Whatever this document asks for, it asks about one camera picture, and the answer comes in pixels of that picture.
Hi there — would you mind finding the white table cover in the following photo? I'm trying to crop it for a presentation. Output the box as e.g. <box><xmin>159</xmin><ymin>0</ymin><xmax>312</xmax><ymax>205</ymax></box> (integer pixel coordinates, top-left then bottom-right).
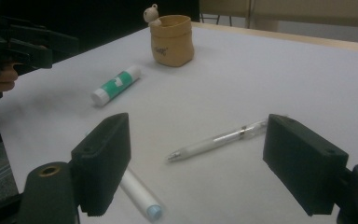
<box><xmin>0</xmin><ymin>21</ymin><xmax>358</xmax><ymax>224</ymax></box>

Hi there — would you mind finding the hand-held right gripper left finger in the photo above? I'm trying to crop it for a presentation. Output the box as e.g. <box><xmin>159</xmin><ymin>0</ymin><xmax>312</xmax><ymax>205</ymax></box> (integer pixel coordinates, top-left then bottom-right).
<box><xmin>70</xmin><ymin>112</ymin><xmax>132</xmax><ymax>217</ymax></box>

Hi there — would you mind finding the clear ballpoint pen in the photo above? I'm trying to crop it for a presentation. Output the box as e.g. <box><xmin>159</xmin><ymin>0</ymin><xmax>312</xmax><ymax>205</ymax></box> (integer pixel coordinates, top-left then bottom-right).
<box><xmin>166</xmin><ymin>119</ymin><xmax>269</xmax><ymax>162</ymax></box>

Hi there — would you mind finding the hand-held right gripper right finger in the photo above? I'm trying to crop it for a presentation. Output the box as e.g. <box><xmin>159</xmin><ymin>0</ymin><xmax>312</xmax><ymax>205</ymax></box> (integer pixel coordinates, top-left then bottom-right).
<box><xmin>262</xmin><ymin>113</ymin><xmax>350</xmax><ymax>217</ymax></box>

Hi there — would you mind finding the green and white glue stick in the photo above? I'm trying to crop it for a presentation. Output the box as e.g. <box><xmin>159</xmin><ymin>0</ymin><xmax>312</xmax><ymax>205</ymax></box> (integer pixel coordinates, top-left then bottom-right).
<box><xmin>90</xmin><ymin>64</ymin><xmax>143</xmax><ymax>107</ymax></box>

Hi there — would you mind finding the tan bear pen holder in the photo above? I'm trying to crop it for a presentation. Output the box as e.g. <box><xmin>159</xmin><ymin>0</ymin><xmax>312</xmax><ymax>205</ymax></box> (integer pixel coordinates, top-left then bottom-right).
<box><xmin>143</xmin><ymin>3</ymin><xmax>196</xmax><ymax>68</ymax></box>

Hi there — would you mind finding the white marker with blue caps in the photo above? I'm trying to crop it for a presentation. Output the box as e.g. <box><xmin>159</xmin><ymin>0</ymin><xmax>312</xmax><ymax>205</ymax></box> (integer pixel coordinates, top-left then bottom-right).
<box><xmin>117</xmin><ymin>167</ymin><xmax>164</xmax><ymax>223</ymax></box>

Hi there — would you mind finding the light wooden bench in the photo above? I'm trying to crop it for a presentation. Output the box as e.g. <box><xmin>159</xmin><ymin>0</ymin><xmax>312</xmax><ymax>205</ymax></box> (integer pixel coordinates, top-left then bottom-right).
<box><xmin>199</xmin><ymin>0</ymin><xmax>358</xmax><ymax>32</ymax></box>

